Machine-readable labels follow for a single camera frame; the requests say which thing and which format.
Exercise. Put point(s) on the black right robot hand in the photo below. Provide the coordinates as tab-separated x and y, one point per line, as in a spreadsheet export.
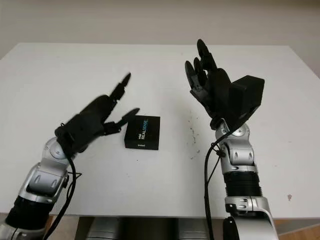
218	95

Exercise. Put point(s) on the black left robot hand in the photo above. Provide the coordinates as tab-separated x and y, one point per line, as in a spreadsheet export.
92	115

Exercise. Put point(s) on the black printed box lid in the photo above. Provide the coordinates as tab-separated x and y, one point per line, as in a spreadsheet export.
142	132

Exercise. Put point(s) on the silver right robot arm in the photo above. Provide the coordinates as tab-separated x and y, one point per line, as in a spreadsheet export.
242	157

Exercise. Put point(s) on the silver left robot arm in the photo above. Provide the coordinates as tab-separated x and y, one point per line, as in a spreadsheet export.
40	180

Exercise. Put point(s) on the grey robot torso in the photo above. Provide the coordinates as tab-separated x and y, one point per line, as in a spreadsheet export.
147	228

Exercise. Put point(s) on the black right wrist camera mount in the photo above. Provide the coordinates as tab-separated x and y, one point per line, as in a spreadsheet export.
247	97

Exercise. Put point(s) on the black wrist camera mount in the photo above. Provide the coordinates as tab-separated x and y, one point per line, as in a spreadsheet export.
77	144
247	97

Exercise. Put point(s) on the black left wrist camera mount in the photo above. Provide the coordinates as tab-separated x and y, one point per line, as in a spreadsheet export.
77	144

